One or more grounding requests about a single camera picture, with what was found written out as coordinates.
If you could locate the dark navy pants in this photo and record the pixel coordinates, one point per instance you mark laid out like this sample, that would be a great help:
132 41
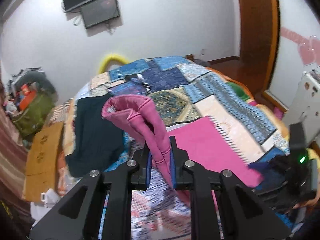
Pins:
98 142

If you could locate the orange box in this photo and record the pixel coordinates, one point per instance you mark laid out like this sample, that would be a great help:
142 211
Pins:
24 103

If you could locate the wooden bed post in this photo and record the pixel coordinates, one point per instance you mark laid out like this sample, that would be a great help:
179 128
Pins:
190 57

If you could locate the person right hand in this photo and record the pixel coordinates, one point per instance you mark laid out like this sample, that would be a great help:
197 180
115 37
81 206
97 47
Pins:
309 203

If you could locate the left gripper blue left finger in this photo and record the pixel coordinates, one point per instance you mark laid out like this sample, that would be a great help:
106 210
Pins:
99 205

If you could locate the brown wooden door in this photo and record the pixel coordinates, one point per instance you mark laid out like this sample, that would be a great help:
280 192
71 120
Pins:
259 21

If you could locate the green storage bag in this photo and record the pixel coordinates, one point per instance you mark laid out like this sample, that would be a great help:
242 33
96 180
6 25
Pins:
31 120

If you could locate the white cabinet door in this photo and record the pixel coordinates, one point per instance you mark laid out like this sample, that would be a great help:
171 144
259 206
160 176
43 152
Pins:
305 106

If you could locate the pink slipper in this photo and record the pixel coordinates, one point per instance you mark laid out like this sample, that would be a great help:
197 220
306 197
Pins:
278 113

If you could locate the white wall socket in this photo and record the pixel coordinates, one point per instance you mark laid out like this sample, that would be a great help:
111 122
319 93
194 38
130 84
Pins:
202 52

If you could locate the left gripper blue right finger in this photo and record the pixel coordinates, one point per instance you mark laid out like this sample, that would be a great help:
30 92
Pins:
221 205

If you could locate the striped red gold curtain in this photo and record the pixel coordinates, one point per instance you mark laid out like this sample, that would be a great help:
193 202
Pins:
13 161

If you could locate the small black wall monitor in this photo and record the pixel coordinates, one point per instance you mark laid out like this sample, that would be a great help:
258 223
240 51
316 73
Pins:
99 11

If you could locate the yellow foam tube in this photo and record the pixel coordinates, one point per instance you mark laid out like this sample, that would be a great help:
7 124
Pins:
108 59

